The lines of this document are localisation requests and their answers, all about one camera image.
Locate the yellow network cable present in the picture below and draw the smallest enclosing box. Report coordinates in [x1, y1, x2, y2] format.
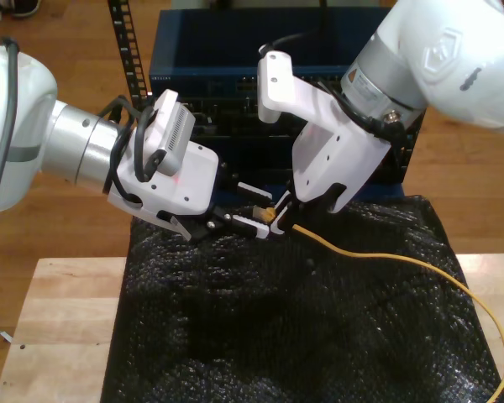
[251, 204, 504, 403]

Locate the black bubble wrap mat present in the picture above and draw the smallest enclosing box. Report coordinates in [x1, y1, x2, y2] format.
[99, 195, 504, 403]

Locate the black rack server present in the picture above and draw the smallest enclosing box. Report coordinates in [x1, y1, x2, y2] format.
[178, 96, 404, 139]

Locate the blue network switch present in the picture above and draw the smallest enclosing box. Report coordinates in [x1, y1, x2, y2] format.
[148, 8, 387, 102]

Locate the dark arm cable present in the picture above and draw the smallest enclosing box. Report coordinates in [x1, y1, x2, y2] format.
[0, 36, 163, 270]

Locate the black perforated rack post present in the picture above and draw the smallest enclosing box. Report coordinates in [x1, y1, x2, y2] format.
[107, 0, 152, 111]
[396, 111, 425, 184]

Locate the blue rack base plate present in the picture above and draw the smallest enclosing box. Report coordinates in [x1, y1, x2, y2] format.
[213, 183, 406, 202]

